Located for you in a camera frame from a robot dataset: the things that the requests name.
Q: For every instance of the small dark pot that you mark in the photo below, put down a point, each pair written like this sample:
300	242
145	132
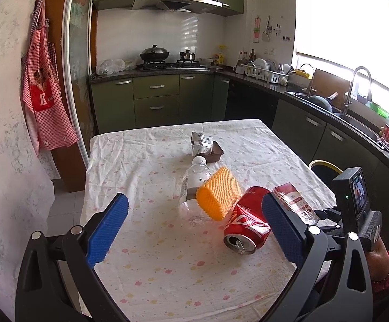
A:
187	57

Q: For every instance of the clear plastic bottle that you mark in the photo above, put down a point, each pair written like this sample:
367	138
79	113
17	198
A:
191	187

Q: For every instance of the wooden door frame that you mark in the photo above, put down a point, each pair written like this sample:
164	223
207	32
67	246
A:
67	174

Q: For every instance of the red soda can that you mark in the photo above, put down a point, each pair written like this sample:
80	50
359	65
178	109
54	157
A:
244	221

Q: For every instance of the red checkered apron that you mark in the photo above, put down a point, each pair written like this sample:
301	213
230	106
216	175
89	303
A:
43	107

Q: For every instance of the frosted glass sliding door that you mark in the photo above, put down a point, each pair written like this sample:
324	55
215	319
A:
77	57

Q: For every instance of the person's right forearm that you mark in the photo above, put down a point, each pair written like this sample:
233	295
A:
382	265

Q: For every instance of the green lower cabinets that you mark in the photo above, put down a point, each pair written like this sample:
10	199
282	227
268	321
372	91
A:
156	87

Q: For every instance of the green plastic item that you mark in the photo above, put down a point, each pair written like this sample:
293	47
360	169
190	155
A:
379	110

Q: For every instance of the yellow bottle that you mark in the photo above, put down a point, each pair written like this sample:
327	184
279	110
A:
220	57

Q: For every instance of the white red milk carton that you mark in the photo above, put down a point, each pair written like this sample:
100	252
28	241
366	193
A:
293	203

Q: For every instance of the bright window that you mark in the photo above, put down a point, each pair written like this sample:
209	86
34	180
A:
348	23

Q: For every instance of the brown tray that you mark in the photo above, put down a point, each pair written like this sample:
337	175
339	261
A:
203	144

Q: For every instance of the thin black faucet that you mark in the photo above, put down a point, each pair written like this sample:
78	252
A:
311	84

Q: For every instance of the black gas stove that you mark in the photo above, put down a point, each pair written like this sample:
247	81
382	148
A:
167	66

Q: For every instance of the dark pot lid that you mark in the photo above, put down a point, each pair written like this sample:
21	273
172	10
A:
217	67

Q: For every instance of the grey soap holder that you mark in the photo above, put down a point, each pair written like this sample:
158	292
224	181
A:
363	98

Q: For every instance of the white plastic bags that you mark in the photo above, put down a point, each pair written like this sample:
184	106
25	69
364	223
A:
112	67

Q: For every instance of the steel kitchen sink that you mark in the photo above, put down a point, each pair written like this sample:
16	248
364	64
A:
358	124

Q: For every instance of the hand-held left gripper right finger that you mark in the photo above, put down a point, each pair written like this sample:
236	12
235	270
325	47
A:
281	228

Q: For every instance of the black lidded wok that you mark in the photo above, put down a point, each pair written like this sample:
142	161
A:
154	54

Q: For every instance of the yellow container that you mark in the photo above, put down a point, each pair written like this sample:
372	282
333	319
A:
302	73

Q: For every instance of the white floral tablecloth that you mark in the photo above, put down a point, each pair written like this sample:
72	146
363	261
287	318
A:
147	174

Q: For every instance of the wooden cutting board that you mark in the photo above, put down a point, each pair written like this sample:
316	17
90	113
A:
325	84

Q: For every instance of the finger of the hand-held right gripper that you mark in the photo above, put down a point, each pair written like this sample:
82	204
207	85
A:
328	214

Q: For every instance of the white dish rack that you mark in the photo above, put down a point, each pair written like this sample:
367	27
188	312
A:
261	73

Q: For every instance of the hanging ladle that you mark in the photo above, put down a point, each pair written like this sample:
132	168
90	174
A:
266	36

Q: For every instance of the tall chrome faucet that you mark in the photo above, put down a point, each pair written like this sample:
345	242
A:
347	97

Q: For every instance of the white plate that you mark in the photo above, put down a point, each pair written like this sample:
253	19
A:
260	63

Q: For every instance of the orange foam fruit net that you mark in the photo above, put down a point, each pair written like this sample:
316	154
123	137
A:
218	193

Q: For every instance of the colourful wall hanging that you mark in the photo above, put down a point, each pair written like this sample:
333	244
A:
257	30

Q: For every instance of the white mug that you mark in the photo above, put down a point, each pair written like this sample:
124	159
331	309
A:
238	69

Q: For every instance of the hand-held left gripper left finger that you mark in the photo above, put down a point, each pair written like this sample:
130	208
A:
109	231

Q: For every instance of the dark yellow-rimmed trash bin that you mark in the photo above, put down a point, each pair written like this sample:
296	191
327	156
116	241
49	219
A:
327	164

